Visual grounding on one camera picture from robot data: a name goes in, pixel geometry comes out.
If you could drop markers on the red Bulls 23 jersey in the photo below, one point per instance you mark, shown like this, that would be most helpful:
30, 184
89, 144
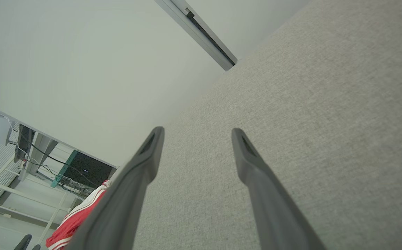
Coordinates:
72, 222

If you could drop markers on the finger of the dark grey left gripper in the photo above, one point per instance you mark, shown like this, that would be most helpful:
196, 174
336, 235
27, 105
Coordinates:
36, 247
24, 243

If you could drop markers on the black computer tower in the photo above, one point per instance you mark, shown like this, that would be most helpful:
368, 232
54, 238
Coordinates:
86, 170

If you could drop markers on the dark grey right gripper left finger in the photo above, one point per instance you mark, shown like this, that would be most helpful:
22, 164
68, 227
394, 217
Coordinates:
117, 208

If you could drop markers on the white metal rack frame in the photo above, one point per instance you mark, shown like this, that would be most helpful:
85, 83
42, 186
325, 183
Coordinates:
13, 212

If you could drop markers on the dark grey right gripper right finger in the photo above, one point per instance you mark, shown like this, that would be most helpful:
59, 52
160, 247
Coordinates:
274, 208

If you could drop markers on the white desk with grey leg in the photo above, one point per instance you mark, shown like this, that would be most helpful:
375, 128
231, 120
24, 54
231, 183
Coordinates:
39, 152

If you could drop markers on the black box under desk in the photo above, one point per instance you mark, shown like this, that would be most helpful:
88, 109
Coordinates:
24, 142

